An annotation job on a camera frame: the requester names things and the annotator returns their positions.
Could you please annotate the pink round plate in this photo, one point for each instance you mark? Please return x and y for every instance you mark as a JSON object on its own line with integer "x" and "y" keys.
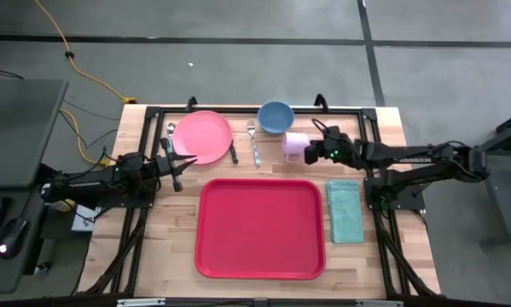
{"x": 201, "y": 134}

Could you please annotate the teal cloth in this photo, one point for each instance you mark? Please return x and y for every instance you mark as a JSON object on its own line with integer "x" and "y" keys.
{"x": 345, "y": 211}

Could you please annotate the pink mug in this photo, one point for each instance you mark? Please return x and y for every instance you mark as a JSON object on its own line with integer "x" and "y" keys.
{"x": 295, "y": 143}

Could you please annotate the silver metal bracket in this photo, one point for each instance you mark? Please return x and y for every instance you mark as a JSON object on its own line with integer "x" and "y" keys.
{"x": 141, "y": 302}
{"x": 379, "y": 303}

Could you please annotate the black computer mouse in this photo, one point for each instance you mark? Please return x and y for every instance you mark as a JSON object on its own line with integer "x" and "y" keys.
{"x": 12, "y": 236}

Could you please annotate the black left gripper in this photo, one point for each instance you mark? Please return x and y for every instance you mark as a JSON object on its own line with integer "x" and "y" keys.
{"x": 170, "y": 164}

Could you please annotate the silver fork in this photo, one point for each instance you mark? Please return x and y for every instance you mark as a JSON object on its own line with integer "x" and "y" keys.
{"x": 254, "y": 145}

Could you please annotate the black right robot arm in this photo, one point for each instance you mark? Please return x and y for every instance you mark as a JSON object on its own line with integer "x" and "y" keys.
{"x": 408, "y": 157}

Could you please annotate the red plastic tray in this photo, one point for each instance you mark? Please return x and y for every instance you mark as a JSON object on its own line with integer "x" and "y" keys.
{"x": 259, "y": 230}

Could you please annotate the blue bowl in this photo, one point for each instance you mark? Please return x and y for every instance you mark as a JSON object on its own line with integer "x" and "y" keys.
{"x": 275, "y": 117}

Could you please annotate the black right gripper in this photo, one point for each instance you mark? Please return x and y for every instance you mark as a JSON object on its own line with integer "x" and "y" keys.
{"x": 336, "y": 150}

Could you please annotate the white small box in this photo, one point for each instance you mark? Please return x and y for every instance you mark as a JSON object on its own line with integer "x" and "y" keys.
{"x": 83, "y": 218}

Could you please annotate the grey desk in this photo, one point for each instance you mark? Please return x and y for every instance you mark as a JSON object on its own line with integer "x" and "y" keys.
{"x": 20, "y": 128}

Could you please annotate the black metal table frame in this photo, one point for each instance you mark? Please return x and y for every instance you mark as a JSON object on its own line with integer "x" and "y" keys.
{"x": 259, "y": 111}

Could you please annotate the silver spoon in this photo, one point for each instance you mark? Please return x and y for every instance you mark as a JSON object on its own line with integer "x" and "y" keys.
{"x": 171, "y": 128}

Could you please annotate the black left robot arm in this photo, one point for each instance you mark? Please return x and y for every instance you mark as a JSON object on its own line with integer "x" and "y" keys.
{"x": 88, "y": 183}

